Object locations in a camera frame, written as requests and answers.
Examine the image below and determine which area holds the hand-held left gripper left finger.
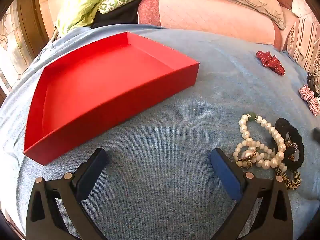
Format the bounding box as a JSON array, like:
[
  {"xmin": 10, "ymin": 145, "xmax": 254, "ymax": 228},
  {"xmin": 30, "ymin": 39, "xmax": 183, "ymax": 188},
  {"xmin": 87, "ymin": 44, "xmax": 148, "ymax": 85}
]
[{"xmin": 26, "ymin": 148, "xmax": 109, "ymax": 240}]

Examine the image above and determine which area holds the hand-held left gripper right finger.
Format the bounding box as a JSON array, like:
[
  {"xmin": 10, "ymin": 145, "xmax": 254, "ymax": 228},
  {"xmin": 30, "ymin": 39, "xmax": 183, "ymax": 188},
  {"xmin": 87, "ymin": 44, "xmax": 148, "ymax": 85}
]
[{"xmin": 209, "ymin": 148, "xmax": 293, "ymax": 240}]

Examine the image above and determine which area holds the large pearl bracelet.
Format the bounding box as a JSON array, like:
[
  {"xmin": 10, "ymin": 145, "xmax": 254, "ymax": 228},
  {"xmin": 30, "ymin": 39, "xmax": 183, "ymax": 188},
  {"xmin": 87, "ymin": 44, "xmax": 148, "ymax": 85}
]
[{"xmin": 239, "ymin": 113, "xmax": 287, "ymax": 171}]

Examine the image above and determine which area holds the black lace hair tie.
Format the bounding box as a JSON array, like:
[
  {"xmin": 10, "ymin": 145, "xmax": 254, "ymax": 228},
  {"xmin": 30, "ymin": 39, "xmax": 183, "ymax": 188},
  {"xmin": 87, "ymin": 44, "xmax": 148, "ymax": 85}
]
[{"xmin": 274, "ymin": 117, "xmax": 305, "ymax": 173}]

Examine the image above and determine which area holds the pink quilted mattress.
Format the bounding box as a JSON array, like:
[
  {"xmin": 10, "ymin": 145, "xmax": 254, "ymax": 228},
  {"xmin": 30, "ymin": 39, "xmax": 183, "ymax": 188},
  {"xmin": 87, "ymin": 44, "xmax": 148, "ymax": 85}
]
[{"xmin": 137, "ymin": 0, "xmax": 300, "ymax": 53}]

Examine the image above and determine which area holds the red plaid scrunchie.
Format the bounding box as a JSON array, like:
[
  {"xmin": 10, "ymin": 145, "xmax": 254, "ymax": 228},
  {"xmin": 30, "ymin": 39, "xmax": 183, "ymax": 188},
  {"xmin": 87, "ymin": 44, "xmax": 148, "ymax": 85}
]
[{"xmin": 298, "ymin": 84, "xmax": 320, "ymax": 117}]

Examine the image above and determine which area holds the dark cloth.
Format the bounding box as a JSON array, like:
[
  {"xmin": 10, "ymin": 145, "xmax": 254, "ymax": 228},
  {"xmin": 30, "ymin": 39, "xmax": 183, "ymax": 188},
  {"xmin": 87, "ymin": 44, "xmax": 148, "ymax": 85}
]
[{"xmin": 90, "ymin": 0, "xmax": 146, "ymax": 30}]

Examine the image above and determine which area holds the red cardboard box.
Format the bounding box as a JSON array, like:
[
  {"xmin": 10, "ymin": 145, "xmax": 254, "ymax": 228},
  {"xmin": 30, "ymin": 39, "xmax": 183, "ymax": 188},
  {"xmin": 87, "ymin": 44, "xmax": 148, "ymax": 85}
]
[{"xmin": 23, "ymin": 31, "xmax": 200, "ymax": 166}]

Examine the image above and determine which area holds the wooden door frame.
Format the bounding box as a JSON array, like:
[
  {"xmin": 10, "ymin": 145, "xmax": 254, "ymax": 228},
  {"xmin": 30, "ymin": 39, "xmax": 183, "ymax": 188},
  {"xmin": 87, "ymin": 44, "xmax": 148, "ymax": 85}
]
[{"xmin": 0, "ymin": 0, "xmax": 55, "ymax": 102}]

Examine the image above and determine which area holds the green patterned quilt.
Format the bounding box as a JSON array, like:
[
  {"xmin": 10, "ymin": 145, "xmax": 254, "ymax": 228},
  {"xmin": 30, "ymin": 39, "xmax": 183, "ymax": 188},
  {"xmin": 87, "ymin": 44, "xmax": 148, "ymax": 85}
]
[{"xmin": 54, "ymin": 0, "xmax": 203, "ymax": 38}]

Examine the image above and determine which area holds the leopard print hair tie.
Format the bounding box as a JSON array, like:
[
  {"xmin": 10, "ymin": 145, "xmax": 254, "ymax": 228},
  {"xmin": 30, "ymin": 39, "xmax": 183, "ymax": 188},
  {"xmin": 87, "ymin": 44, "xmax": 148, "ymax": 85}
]
[{"xmin": 274, "ymin": 166, "xmax": 302, "ymax": 191}]

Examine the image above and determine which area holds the blue blanket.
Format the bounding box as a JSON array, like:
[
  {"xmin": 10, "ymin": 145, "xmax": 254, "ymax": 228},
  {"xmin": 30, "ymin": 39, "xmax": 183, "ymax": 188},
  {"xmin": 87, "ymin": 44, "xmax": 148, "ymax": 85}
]
[{"xmin": 0, "ymin": 24, "xmax": 320, "ymax": 240}]

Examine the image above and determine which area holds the striped pillow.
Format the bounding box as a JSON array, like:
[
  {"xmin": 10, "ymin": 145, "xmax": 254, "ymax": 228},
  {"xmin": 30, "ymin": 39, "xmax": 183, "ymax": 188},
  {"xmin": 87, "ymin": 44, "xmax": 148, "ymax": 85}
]
[{"xmin": 286, "ymin": 17, "xmax": 320, "ymax": 73}]

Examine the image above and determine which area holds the red dotted scrunchie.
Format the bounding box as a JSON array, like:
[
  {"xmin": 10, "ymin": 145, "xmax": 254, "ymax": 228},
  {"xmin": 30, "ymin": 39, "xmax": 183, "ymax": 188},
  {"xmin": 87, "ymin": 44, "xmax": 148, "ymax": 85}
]
[{"xmin": 256, "ymin": 51, "xmax": 286, "ymax": 76}]

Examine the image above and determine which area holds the black hair clip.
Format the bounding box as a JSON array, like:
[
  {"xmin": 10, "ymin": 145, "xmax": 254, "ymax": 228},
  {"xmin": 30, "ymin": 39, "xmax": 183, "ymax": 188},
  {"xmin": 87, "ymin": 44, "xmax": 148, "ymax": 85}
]
[{"xmin": 307, "ymin": 72, "xmax": 320, "ymax": 98}]

